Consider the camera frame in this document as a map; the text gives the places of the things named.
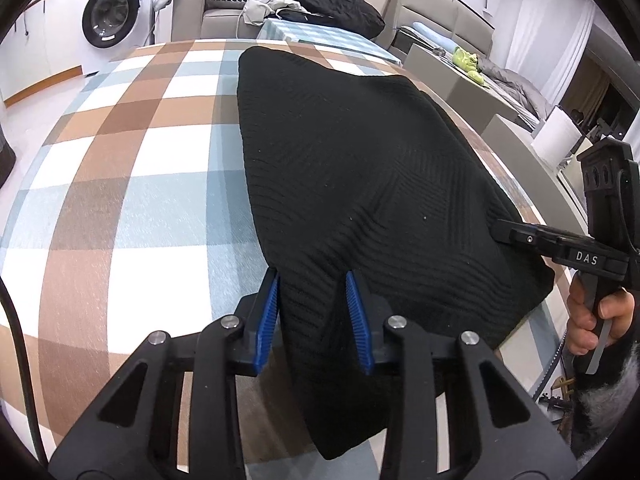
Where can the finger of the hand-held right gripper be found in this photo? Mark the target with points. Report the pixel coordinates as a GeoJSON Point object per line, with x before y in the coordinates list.
{"type": "Point", "coordinates": [520, 234]}

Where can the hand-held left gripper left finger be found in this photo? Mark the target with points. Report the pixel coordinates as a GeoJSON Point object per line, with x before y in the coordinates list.
{"type": "Point", "coordinates": [265, 325]}

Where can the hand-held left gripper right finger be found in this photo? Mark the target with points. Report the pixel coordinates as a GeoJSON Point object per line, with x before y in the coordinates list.
{"type": "Point", "coordinates": [360, 330]}

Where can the black knit sweater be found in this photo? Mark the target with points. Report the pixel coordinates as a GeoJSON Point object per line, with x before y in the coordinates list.
{"type": "Point", "coordinates": [360, 170]}

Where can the person's right forearm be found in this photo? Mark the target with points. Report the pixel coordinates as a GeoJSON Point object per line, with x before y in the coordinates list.
{"type": "Point", "coordinates": [600, 410]}

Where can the person's right hand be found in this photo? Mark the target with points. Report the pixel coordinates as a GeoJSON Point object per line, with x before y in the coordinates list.
{"type": "Point", "coordinates": [577, 325]}

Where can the beige box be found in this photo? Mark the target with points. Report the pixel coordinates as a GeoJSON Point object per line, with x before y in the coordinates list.
{"type": "Point", "coordinates": [445, 85]}
{"type": "Point", "coordinates": [520, 160]}

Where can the grey bed blanket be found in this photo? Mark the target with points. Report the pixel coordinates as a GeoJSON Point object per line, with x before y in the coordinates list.
{"type": "Point", "coordinates": [520, 87]}

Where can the white curtain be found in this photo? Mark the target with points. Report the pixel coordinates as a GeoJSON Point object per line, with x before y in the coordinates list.
{"type": "Point", "coordinates": [555, 45]}

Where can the green plush toy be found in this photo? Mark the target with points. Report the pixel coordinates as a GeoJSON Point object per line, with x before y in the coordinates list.
{"type": "Point", "coordinates": [467, 62]}

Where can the plaid tablecloth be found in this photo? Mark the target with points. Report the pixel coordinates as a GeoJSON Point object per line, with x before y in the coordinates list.
{"type": "Point", "coordinates": [150, 185]}

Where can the beige bed headboard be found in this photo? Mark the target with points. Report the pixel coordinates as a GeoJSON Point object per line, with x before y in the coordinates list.
{"type": "Point", "coordinates": [450, 5]}

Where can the teal checked cloth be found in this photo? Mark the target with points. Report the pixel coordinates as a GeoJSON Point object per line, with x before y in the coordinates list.
{"type": "Point", "coordinates": [330, 40]}

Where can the black puffer jacket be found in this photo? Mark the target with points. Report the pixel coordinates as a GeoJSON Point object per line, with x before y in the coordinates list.
{"type": "Point", "coordinates": [330, 2]}

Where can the grey sofa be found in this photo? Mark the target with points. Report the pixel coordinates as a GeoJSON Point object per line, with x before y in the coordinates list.
{"type": "Point", "coordinates": [220, 22]}

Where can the light grey garment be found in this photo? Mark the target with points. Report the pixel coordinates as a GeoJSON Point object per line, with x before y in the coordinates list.
{"type": "Point", "coordinates": [260, 10]}

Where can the white washing machine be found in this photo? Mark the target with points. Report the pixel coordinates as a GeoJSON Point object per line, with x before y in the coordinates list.
{"type": "Point", "coordinates": [142, 10]}

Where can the white kitchen counter cabinet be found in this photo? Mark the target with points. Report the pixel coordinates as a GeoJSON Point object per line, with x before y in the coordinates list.
{"type": "Point", "coordinates": [45, 45]}

